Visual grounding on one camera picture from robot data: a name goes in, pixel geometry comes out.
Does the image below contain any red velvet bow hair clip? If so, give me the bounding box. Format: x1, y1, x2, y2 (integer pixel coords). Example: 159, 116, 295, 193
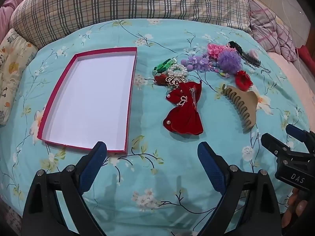
163, 80, 204, 136

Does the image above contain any pink lace scrunchie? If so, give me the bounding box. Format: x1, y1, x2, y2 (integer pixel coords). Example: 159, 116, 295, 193
207, 43, 228, 59

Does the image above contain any beige claw hair clip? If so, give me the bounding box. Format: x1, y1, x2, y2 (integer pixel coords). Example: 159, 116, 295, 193
220, 84, 259, 134

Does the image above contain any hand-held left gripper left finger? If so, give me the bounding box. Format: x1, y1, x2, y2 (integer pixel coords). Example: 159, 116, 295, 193
22, 141, 107, 236

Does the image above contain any pale pink sheet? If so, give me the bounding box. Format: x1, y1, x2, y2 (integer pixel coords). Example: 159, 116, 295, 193
267, 52, 315, 131

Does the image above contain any pink checked quilt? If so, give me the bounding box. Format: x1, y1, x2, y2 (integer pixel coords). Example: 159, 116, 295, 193
247, 0, 299, 62

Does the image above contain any teal floral bedsheet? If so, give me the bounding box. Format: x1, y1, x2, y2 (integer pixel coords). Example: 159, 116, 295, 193
0, 18, 313, 236

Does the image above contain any black comb hair clip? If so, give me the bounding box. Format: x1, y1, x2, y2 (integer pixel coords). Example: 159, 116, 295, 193
228, 41, 261, 66

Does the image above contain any purple organza scrunchie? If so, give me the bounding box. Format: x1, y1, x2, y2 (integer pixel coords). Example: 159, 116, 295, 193
218, 49, 243, 75

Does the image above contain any red-rimmed white box tray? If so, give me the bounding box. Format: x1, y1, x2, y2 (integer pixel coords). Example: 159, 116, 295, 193
37, 47, 138, 156

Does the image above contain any silver chain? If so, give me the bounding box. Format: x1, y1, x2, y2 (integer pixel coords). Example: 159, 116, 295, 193
244, 60, 271, 74

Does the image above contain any plaid pillow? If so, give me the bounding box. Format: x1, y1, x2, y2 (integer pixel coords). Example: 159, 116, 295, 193
10, 0, 253, 50

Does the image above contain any pink quilted blanket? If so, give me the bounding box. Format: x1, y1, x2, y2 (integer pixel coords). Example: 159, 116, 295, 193
0, 0, 18, 43

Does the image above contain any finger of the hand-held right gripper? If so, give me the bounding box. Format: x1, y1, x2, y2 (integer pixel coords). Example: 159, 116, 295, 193
261, 133, 293, 158
286, 124, 315, 153

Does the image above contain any white pearl bracelet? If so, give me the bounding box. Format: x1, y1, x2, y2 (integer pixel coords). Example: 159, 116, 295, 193
168, 64, 188, 79

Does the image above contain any red flower hair clip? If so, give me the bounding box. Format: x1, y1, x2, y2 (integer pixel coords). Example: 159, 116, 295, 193
235, 70, 253, 90

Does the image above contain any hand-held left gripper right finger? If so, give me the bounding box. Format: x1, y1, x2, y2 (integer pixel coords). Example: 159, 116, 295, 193
197, 141, 282, 236

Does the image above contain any red rose hair accessory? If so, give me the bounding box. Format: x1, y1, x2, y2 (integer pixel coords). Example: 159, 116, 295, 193
155, 75, 170, 86

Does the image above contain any purple plush hair tie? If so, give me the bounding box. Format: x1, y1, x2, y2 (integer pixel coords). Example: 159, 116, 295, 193
181, 54, 218, 73

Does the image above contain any person's right hand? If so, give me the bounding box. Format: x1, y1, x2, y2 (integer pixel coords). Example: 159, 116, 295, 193
282, 188, 310, 229

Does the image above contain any green braided bracelet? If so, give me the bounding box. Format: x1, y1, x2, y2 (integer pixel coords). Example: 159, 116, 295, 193
152, 58, 178, 75

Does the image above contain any silver rhinestone hair clip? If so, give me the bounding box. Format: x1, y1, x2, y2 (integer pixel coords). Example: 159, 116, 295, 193
189, 86, 198, 111

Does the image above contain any colourful bead bracelet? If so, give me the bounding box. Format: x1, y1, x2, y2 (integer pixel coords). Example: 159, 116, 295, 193
211, 63, 232, 78

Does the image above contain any silver butterfly hair clip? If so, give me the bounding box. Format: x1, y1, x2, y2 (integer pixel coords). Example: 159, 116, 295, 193
165, 75, 189, 87

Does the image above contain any red cloth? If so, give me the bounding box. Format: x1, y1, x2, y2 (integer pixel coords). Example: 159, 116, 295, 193
296, 45, 315, 66

